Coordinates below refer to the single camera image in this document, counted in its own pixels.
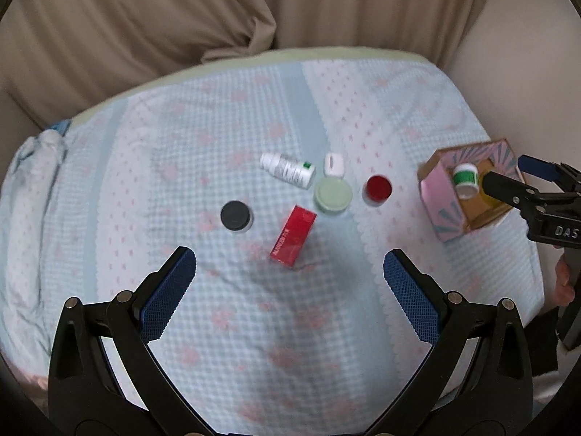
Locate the black round cap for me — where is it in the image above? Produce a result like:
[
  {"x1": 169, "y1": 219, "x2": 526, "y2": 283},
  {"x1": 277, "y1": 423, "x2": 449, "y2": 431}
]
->
[{"x1": 220, "y1": 201, "x2": 254, "y2": 233}]

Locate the red carton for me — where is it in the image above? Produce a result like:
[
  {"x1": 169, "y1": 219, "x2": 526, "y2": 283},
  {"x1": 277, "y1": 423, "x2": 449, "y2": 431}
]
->
[{"x1": 269, "y1": 205, "x2": 318, "y2": 267}]

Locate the pink cardboard box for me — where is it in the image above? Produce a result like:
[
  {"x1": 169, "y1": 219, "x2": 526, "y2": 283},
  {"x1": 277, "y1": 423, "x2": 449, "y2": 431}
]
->
[{"x1": 417, "y1": 138, "x2": 528, "y2": 243}]

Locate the beige curtain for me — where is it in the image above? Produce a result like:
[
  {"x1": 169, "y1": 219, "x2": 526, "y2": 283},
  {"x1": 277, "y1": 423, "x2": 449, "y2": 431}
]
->
[{"x1": 0, "y1": 0, "x2": 487, "y2": 133}]

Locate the black cloth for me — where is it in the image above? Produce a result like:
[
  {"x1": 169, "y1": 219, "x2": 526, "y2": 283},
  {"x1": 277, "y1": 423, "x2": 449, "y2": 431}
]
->
[{"x1": 522, "y1": 310, "x2": 564, "y2": 379}]

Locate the pale green round lid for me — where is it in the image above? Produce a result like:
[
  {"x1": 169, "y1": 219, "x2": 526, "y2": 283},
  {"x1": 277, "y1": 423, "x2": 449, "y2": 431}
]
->
[{"x1": 313, "y1": 175, "x2": 354, "y2": 214}]

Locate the white bottle with green label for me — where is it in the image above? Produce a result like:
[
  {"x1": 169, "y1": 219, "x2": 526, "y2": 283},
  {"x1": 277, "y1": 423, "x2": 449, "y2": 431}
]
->
[{"x1": 260, "y1": 152, "x2": 317, "y2": 190}]

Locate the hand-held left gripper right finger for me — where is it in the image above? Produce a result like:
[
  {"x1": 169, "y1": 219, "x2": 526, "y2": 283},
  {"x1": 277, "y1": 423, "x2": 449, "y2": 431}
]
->
[{"x1": 367, "y1": 248, "x2": 533, "y2": 434}]

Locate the pale green bed sheet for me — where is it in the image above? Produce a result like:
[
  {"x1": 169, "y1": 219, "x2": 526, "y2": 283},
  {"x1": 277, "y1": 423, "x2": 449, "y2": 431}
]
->
[{"x1": 68, "y1": 47, "x2": 434, "y2": 128}]

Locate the person's right hand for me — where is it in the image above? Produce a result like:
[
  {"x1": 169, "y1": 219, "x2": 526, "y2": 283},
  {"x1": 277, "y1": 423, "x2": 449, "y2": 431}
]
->
[{"x1": 554, "y1": 254, "x2": 577, "y2": 306}]

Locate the small green-capped white bottle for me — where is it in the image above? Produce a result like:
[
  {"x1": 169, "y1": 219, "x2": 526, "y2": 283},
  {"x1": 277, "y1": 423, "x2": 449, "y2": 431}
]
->
[{"x1": 453, "y1": 163, "x2": 480, "y2": 200}]

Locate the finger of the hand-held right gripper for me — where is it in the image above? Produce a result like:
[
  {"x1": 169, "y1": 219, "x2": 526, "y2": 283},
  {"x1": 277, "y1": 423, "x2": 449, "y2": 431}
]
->
[
  {"x1": 517, "y1": 154, "x2": 581, "y2": 192},
  {"x1": 482, "y1": 170, "x2": 552, "y2": 219}
]

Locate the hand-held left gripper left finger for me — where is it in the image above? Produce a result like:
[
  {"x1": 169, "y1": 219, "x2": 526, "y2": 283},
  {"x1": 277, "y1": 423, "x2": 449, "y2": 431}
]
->
[{"x1": 48, "y1": 245, "x2": 214, "y2": 434}]

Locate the red round cap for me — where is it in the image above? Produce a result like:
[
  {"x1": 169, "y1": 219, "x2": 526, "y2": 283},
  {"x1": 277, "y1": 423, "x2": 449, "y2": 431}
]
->
[{"x1": 362, "y1": 174, "x2": 393, "y2": 205}]

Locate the small white cap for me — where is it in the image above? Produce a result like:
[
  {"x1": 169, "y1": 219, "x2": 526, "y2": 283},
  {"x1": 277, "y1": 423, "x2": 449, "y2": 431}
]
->
[{"x1": 324, "y1": 152, "x2": 345, "y2": 178}]

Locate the light blue dotted blanket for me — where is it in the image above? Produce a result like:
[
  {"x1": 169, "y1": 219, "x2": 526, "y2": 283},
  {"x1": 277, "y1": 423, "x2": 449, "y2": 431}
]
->
[{"x1": 0, "y1": 57, "x2": 546, "y2": 433}]

